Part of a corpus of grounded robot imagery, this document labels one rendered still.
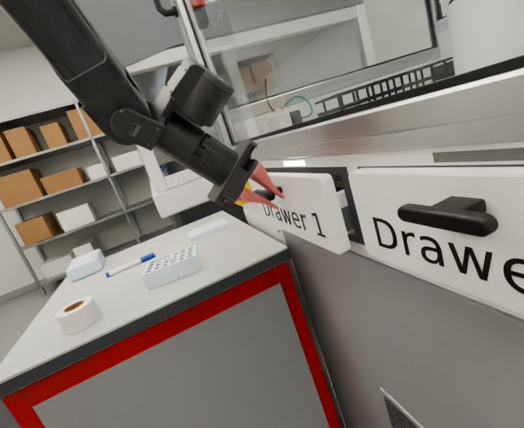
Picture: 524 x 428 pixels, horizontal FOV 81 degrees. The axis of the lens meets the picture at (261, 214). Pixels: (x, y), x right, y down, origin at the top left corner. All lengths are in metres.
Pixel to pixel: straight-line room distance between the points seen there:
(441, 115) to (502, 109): 0.05
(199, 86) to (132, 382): 0.56
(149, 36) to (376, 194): 1.15
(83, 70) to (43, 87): 4.50
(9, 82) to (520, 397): 4.99
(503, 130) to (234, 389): 0.68
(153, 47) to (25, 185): 3.29
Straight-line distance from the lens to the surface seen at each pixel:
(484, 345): 0.39
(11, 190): 4.45
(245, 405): 0.81
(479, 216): 0.24
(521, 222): 0.27
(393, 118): 0.32
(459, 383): 0.46
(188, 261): 0.70
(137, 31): 1.37
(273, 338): 0.74
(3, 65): 5.04
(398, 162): 0.34
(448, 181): 0.28
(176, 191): 1.28
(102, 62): 0.38
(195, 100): 0.41
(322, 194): 0.40
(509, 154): 0.27
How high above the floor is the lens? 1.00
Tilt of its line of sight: 14 degrees down
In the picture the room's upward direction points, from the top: 19 degrees counter-clockwise
